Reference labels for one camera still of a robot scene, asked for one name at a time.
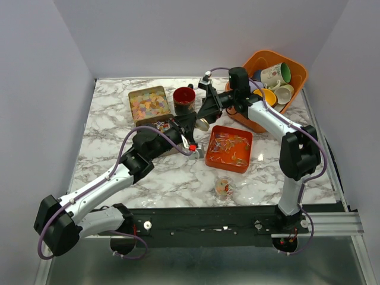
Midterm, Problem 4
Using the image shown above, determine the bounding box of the orange tray of candies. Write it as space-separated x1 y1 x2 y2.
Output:
205 125 253 174

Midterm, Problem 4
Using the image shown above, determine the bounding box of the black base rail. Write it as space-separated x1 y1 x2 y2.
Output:
116 205 309 248

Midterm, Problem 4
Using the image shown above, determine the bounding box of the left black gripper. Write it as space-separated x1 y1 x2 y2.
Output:
148 111 197 162

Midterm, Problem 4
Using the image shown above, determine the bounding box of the yellow and brown bowl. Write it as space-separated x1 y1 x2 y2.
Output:
253 88 278 107

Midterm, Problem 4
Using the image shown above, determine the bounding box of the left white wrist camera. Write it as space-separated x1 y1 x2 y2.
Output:
181 135 205 160

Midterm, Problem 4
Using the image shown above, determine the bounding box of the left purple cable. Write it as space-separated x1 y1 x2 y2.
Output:
37 125 198 261

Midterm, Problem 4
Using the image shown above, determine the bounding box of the gold tin of lollipops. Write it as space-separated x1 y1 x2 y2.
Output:
135 114 183 158

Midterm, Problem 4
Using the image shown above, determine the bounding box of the purple cable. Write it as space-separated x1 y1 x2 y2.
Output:
37 125 198 261
206 66 329 256

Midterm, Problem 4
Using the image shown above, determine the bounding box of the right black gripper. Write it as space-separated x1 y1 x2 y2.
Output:
195 84 236 129

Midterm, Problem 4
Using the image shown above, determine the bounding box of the lavender cup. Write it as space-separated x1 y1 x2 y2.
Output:
249 81 264 93

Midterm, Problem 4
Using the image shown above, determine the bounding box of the red and black mug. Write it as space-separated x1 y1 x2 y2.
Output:
173 84 196 116

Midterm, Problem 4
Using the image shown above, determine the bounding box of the blue cup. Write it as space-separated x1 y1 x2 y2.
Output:
252 69 262 82

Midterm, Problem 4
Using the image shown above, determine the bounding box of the aluminium frame rail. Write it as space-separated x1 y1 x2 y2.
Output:
36 205 373 284

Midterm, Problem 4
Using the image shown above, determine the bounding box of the clear glass jar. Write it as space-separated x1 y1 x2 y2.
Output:
214 176 236 202

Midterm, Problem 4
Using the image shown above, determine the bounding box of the cream cup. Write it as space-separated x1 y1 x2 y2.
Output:
274 84 295 105

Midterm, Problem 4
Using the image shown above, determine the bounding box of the orange plastic bin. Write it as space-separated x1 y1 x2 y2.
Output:
228 50 308 134

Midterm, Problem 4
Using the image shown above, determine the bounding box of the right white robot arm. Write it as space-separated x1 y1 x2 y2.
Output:
197 67 326 233

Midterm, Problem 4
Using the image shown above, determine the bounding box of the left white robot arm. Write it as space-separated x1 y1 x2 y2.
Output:
33 112 198 260

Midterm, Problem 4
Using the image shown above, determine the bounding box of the gold tin of jelly candies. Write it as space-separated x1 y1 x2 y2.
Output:
128 85 172 123

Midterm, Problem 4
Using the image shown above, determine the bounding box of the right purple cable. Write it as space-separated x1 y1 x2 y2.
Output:
206 66 329 256

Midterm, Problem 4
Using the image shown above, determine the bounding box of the floral white mug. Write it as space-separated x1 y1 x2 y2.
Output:
260 62 292 91

